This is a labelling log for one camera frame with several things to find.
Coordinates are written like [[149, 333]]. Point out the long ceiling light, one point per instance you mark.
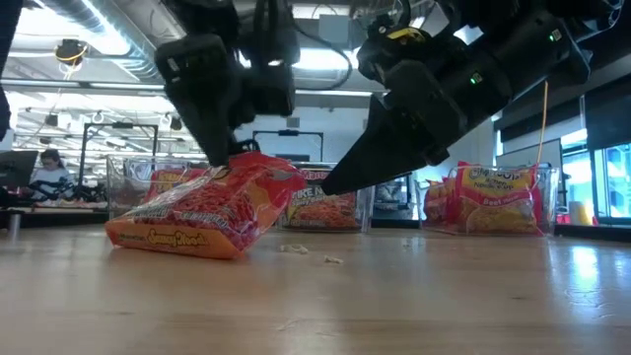
[[98, 85]]

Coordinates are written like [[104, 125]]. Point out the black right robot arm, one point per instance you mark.
[[542, 54]]

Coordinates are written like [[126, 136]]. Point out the computer monitor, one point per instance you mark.
[[17, 168]]

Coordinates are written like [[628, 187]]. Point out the black background robot arm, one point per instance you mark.
[[74, 191]]

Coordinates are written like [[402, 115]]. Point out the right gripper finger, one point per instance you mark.
[[379, 153]]

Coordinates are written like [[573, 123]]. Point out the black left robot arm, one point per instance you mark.
[[7, 29]]

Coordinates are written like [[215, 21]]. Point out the background work table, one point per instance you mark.
[[49, 214]]

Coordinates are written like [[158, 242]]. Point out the yellow roll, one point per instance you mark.
[[581, 213]]

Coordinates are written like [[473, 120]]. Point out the person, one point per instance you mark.
[[51, 172]]

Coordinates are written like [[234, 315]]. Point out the black ceiling camera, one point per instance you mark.
[[70, 51]]

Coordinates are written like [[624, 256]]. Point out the black metal station frame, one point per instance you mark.
[[288, 132], [123, 124]]

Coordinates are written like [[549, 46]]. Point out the noodle crumb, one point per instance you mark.
[[294, 249], [333, 259]]

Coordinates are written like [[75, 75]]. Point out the short metal post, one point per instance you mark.
[[14, 227]]

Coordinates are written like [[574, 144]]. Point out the black Fire noodle packet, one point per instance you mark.
[[320, 209]]

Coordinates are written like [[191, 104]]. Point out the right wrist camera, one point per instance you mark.
[[389, 54]]

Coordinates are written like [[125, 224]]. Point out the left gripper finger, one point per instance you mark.
[[268, 91], [202, 79]]

